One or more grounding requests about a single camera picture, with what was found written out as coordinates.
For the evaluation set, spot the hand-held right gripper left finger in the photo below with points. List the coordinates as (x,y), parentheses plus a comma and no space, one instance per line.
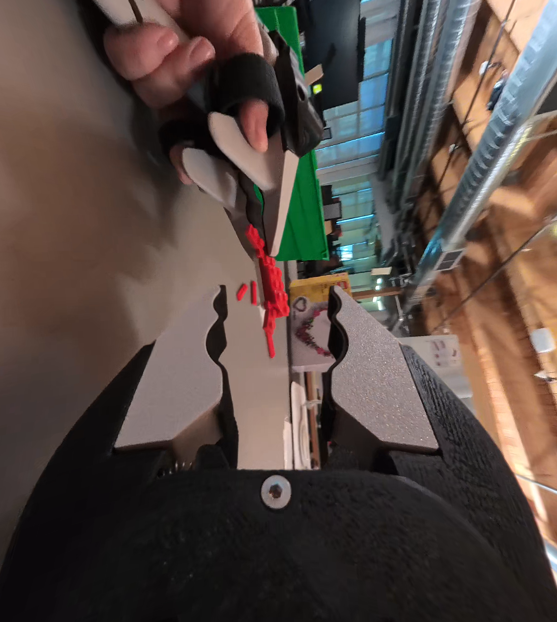
(171,388)

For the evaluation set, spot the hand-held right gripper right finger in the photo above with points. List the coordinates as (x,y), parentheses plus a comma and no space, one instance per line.
(380,388)

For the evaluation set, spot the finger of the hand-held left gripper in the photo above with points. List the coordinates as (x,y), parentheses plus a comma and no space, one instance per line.
(247,211)
(281,204)

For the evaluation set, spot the red and white lego assembly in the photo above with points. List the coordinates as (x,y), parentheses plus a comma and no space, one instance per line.
(273,286)

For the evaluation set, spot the lego instruction booklet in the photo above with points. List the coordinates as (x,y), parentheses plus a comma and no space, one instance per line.
(439,350)

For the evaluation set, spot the narrow red lego plate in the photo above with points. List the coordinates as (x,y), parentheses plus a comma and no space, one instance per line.
(254,293)

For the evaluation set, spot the white and yellow lego box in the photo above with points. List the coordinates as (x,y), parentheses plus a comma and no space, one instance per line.
(317,286)

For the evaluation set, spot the person's left hand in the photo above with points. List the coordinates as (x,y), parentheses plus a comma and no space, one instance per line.
(210,24)

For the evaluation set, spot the green plastic bin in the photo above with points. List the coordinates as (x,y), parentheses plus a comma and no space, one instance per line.
(307,218)

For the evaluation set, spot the white ceiling spot lamp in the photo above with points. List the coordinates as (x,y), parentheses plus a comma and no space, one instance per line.
(545,376)

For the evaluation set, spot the white ceiling access point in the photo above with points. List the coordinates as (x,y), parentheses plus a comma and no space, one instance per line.
(543,340)

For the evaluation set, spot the black ceiling tie rod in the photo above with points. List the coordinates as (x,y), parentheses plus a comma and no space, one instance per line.
(502,268)

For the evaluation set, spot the black wall screen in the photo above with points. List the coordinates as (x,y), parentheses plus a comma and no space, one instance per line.
(332,39)

